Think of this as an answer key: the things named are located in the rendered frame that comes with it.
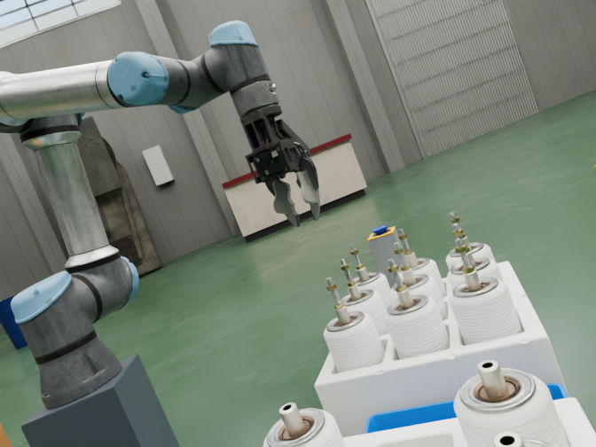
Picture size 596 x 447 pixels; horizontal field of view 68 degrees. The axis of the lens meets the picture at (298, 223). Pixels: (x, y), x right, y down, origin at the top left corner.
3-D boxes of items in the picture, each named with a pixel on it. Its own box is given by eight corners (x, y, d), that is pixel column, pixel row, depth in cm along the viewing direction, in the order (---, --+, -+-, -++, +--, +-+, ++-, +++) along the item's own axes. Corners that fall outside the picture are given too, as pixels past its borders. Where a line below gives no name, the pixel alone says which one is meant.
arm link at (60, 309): (19, 363, 87) (-11, 300, 86) (74, 332, 99) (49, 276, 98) (59, 351, 82) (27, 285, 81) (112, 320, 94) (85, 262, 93)
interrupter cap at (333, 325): (356, 330, 78) (356, 326, 78) (320, 335, 82) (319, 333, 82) (370, 311, 85) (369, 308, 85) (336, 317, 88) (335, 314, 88)
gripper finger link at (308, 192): (307, 226, 77) (281, 179, 76) (317, 219, 82) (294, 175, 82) (322, 218, 75) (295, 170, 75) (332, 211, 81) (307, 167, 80)
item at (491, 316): (552, 376, 74) (517, 278, 73) (513, 407, 71) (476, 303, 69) (505, 363, 83) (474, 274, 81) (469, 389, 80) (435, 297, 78)
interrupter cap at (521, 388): (464, 422, 44) (461, 416, 44) (458, 381, 51) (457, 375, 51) (545, 408, 42) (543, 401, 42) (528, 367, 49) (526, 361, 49)
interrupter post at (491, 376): (487, 402, 46) (476, 373, 46) (484, 389, 48) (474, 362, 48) (512, 397, 45) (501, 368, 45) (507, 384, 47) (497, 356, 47)
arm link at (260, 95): (243, 98, 83) (280, 80, 80) (253, 121, 83) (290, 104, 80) (223, 98, 76) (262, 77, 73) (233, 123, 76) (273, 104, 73)
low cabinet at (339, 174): (339, 193, 798) (323, 151, 790) (372, 192, 574) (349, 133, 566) (247, 230, 786) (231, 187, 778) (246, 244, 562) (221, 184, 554)
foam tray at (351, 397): (348, 473, 81) (312, 385, 80) (375, 364, 118) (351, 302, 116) (585, 442, 68) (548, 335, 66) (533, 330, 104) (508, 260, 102)
